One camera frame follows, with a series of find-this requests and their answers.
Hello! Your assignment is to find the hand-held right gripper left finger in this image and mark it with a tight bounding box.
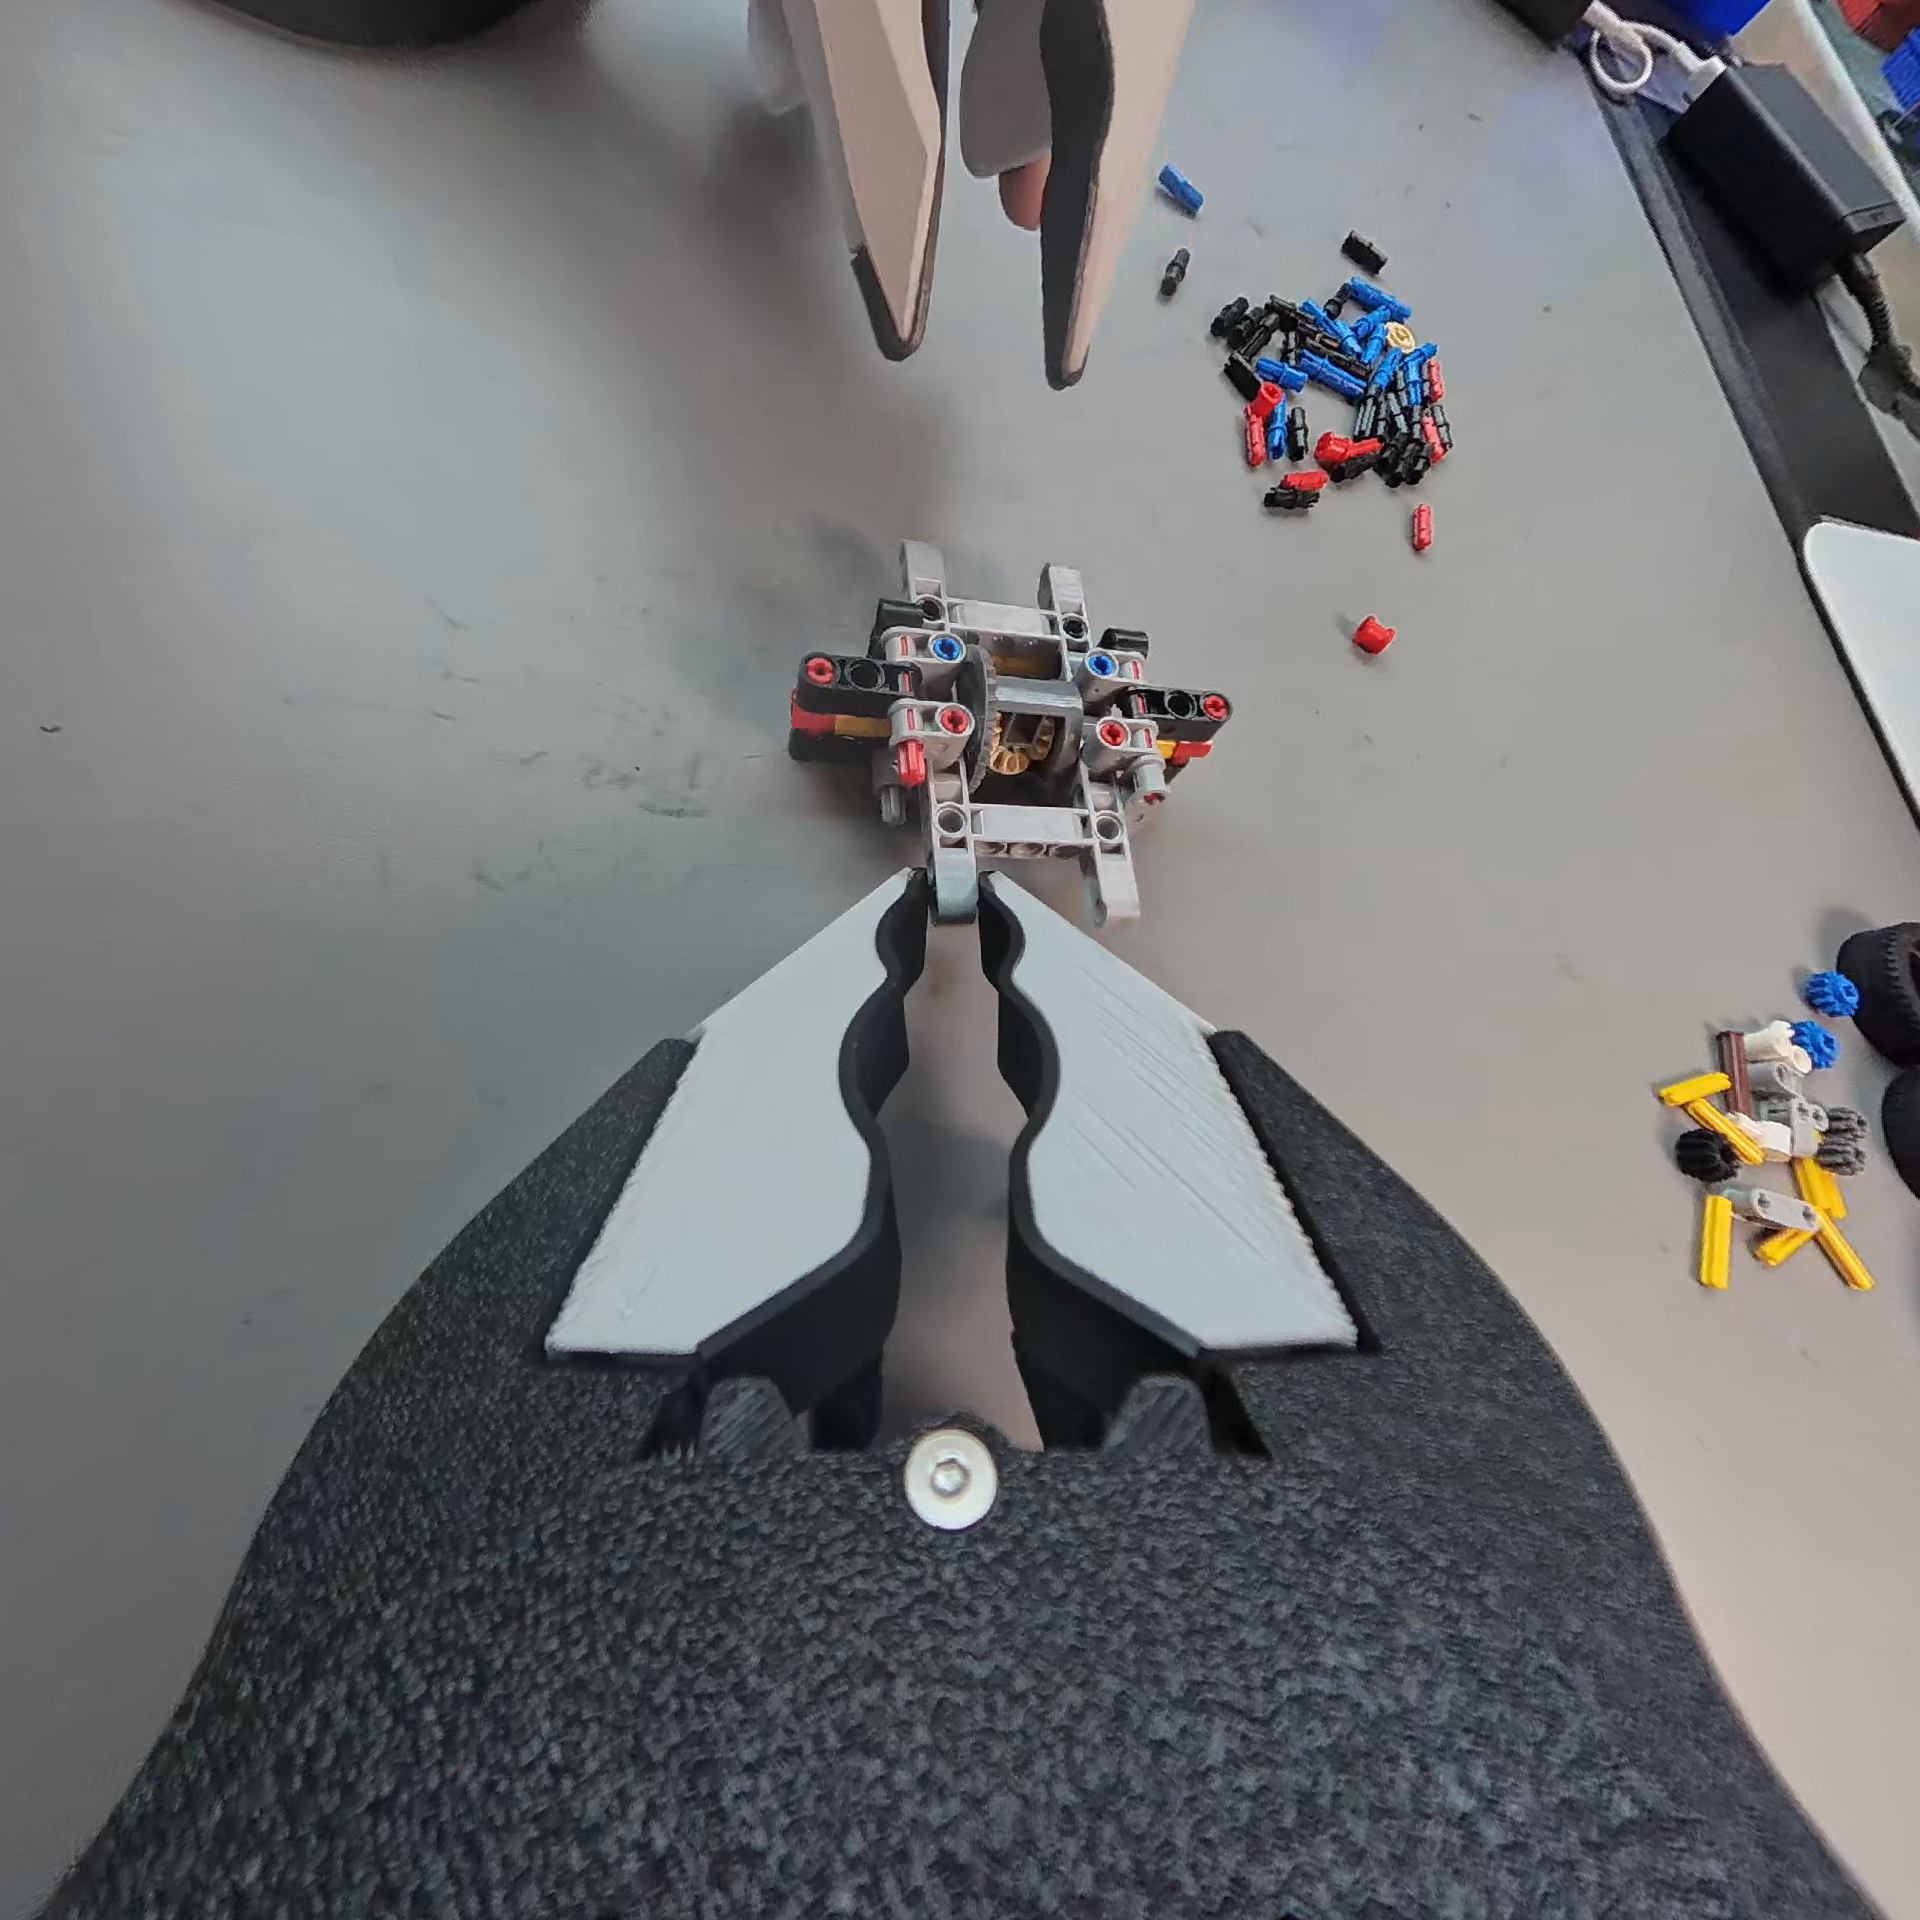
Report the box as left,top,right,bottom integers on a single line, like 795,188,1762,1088
544,866,929,1368

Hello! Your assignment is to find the pile of mixed toy pieces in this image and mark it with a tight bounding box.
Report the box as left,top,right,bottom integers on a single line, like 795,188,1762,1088
1653,1020,1878,1292

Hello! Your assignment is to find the grey toy brick assembly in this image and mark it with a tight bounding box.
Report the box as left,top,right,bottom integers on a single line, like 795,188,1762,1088
790,539,1236,923

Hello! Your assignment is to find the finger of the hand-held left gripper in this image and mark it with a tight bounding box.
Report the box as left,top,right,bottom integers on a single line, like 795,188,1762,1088
1038,0,1201,391
776,0,957,365

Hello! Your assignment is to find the grey desk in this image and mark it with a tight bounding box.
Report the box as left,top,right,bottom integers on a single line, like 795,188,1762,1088
0,0,1920,1920

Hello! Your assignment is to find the pale desk stand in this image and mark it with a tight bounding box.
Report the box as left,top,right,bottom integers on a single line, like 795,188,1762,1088
1800,515,1920,833

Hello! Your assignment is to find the black adapter cable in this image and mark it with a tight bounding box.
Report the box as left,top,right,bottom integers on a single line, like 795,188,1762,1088
1836,254,1920,437

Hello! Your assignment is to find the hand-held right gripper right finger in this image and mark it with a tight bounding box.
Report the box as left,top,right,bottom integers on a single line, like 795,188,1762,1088
974,869,1361,1363

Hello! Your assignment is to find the pile of small connector pins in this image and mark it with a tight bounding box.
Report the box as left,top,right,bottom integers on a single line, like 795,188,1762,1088
1212,276,1453,515

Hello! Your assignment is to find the black power adapter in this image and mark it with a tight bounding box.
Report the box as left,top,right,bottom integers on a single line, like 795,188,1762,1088
1664,59,1910,294

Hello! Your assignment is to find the white cable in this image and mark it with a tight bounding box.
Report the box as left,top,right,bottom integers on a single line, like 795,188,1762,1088
1581,0,1728,114

